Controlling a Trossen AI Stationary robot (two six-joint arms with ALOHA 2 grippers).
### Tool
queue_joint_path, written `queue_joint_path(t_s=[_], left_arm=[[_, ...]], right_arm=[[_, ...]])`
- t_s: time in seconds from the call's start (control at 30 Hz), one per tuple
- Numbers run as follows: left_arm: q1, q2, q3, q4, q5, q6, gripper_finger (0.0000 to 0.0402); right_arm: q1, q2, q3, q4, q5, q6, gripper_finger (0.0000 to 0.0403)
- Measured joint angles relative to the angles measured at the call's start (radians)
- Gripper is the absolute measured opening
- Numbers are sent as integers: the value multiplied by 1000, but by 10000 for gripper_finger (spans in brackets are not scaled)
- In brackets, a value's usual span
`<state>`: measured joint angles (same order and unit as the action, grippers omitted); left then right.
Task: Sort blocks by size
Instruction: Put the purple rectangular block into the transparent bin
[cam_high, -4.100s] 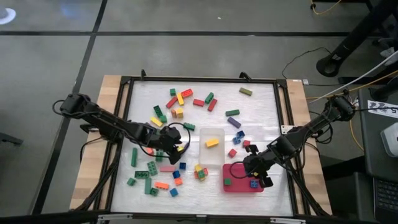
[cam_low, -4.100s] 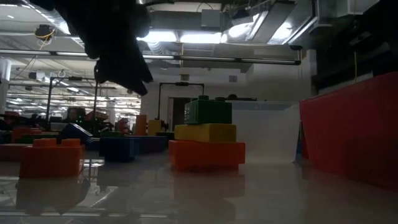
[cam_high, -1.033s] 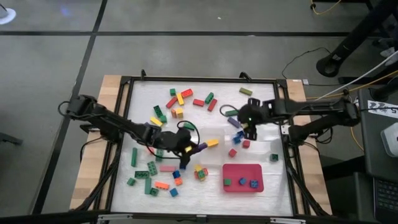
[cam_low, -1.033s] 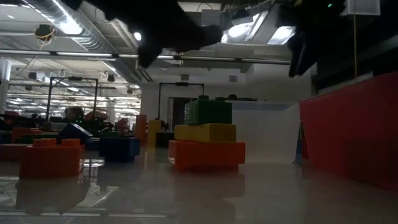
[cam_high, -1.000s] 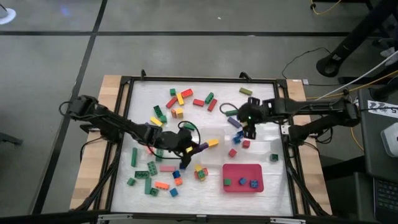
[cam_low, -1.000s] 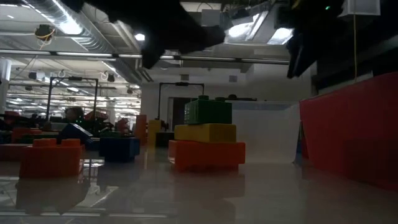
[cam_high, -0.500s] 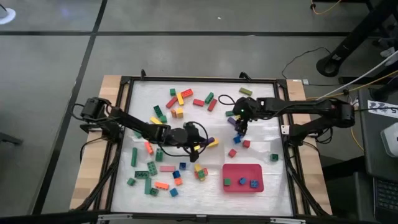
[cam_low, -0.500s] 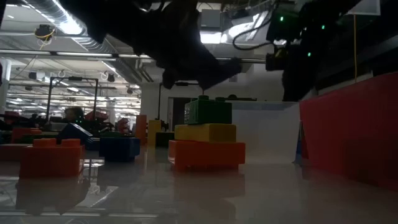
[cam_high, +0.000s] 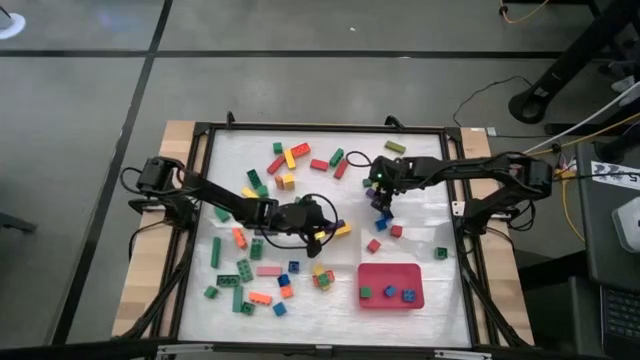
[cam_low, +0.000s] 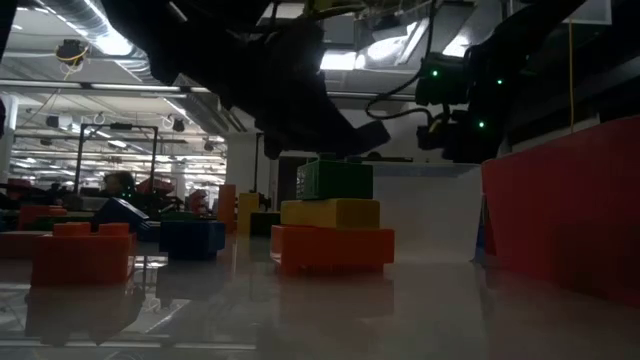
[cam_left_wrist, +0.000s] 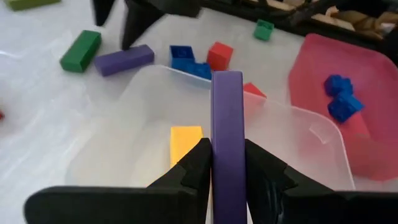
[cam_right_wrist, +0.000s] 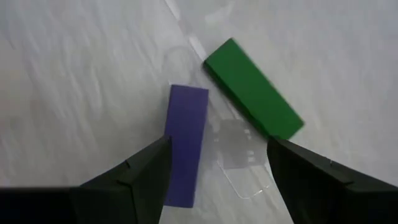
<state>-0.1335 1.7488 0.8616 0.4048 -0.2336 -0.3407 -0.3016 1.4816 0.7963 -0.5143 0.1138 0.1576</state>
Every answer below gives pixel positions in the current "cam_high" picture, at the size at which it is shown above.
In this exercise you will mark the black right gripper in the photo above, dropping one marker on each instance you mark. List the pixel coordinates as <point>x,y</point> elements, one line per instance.
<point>387,172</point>

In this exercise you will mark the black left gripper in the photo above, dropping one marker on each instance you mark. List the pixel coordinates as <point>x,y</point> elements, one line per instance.
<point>295,217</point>

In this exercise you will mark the purple long block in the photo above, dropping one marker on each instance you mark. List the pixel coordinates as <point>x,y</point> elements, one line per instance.
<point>370,192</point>
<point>265,232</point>
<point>338,224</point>

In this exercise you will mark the yellow-orange long block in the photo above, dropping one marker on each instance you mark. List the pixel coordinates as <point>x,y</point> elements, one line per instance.
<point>344,230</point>

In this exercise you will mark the green long block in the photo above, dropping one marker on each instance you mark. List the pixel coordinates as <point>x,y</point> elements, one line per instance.
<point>367,182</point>
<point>237,298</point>
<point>215,252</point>

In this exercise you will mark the small red block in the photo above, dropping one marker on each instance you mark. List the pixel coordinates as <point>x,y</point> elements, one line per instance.
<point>373,245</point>
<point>396,231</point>

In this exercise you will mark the olive long block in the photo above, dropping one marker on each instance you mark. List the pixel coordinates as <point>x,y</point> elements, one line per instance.
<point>395,146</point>

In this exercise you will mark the pink long block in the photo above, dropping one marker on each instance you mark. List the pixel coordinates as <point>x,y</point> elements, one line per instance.
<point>269,271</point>

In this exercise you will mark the green studded brick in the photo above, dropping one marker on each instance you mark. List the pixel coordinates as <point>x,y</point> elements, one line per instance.
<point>256,248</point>
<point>244,270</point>
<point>336,157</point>
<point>228,280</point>
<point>254,178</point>

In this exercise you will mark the small green studded block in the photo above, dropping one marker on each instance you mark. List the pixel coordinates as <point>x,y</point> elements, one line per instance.
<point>247,308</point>
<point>324,281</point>
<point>440,252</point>

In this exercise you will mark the yellow long block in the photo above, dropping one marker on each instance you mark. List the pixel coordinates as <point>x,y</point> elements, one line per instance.
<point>318,269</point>
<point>289,158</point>

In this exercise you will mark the red-orange studded brick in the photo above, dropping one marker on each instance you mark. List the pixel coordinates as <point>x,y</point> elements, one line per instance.
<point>300,150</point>

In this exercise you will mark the small blue studded block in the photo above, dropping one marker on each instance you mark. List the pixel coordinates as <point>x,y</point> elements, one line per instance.
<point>409,295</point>

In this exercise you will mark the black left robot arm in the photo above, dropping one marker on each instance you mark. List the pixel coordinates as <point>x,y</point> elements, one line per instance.
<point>220,196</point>

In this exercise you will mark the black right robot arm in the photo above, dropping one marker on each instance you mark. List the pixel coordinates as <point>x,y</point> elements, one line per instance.
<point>450,167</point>

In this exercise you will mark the orange studded brick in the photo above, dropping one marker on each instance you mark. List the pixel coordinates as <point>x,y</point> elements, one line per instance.
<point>331,275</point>

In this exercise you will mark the small orange studded block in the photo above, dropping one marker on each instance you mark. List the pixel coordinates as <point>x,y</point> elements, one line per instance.
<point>286,291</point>

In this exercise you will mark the red plastic bin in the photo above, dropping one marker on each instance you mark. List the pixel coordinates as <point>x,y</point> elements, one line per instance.
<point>390,272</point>

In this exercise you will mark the silver aluminium extrusion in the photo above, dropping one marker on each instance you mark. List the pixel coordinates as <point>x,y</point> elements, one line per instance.
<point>185,349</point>
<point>462,354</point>

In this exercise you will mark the dark desk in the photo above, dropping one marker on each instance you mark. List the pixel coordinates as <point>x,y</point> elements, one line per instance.
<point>595,260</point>

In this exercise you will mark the printed paper sheet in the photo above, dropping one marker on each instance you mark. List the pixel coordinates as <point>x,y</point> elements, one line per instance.
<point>617,175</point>

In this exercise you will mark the black floor stand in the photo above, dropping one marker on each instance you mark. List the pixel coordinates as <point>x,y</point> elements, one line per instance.
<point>575,55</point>

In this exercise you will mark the white device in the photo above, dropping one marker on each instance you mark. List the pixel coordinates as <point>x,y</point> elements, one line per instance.
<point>629,225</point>

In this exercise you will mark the black keyboard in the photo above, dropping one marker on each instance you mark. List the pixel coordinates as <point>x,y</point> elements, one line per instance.
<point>622,315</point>

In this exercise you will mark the black floor foot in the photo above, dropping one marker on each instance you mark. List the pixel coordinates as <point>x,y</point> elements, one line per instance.
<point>15,222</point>

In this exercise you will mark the white round floor base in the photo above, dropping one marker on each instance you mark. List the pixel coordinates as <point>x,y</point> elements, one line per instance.
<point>10,25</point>

